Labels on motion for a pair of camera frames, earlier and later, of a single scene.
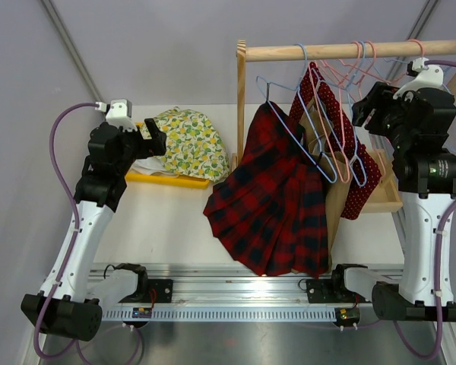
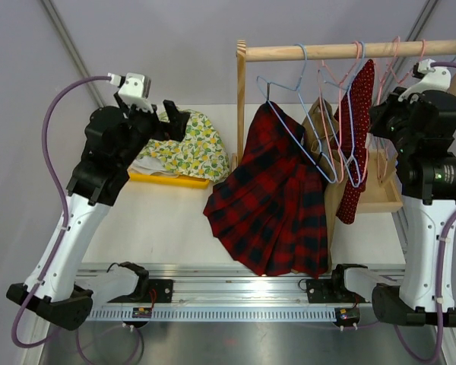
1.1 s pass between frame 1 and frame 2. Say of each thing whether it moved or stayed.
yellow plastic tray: stayed
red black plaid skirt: stayed
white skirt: stayed
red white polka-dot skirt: moved
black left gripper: moved
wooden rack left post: stayed
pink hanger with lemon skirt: moved
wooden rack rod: stayed
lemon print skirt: stayed
